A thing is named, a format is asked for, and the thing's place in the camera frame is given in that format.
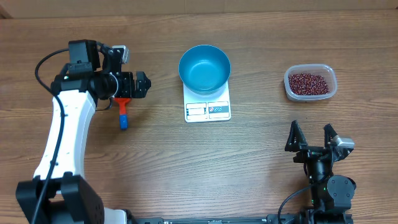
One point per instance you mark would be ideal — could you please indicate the white digital kitchen scale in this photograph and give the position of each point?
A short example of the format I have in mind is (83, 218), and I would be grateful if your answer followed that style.
(207, 108)

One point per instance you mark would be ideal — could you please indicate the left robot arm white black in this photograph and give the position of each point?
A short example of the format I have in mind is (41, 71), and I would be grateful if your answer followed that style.
(58, 191)

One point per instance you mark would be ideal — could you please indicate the red beans in container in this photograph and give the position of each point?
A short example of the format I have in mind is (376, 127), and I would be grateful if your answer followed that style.
(308, 84)

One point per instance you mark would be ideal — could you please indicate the teal blue bowl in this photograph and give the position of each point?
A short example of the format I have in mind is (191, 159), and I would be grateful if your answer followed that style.
(204, 69)

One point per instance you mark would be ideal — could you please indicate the orange scoop blue handle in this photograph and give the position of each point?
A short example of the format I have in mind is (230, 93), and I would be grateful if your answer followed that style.
(123, 120)

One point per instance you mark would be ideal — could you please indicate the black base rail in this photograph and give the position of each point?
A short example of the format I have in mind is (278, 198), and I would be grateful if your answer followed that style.
(269, 219)

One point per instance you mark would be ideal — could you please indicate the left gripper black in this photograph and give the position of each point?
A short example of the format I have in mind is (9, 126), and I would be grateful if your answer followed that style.
(129, 91)

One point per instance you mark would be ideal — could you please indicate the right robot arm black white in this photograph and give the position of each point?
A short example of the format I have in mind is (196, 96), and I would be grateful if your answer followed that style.
(331, 194)

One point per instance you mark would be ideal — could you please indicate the clear plastic container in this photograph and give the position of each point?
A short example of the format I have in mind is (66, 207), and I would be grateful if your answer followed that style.
(317, 69)

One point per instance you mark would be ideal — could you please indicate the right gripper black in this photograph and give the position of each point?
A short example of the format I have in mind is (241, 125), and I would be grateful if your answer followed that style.
(308, 152)

